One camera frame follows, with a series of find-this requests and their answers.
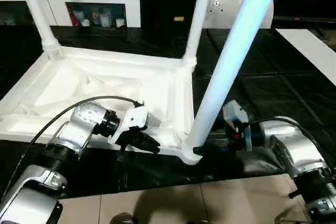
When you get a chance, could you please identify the white plastic table leg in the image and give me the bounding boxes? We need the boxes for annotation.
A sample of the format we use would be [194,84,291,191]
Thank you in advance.
[181,0,215,68]
[183,0,286,155]
[16,0,62,59]

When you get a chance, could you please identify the black work mat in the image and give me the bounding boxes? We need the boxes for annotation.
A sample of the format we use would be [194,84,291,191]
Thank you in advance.
[0,25,336,199]

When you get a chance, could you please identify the grey left robot foot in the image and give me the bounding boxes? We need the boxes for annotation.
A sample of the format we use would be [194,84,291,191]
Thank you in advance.
[109,212,138,224]

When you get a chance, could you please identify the flat white board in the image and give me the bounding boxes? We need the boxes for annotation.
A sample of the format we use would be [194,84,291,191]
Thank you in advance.
[276,29,336,87]

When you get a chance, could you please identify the white plastic bag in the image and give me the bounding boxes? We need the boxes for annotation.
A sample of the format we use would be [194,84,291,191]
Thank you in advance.
[202,0,274,29]

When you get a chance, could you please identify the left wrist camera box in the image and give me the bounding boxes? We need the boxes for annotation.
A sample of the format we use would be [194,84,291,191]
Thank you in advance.
[108,105,150,145]

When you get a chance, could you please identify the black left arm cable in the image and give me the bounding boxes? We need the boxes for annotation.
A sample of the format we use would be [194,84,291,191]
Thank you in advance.
[0,96,143,198]

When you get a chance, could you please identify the black floor cables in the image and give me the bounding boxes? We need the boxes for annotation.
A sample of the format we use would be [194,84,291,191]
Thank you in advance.
[278,212,321,224]

